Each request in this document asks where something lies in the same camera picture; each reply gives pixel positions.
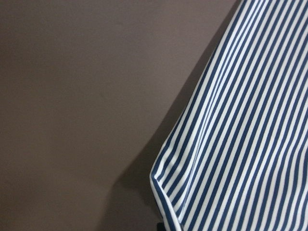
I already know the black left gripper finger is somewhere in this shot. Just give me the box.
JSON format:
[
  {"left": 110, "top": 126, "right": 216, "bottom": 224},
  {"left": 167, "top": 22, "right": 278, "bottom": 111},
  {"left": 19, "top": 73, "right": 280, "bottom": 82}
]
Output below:
[{"left": 156, "top": 222, "right": 163, "bottom": 231}]

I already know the blue white striped polo shirt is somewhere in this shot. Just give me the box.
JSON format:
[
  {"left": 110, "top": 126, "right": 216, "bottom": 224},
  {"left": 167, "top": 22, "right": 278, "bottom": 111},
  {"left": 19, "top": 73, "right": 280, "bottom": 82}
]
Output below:
[{"left": 150, "top": 0, "right": 308, "bottom": 231}]

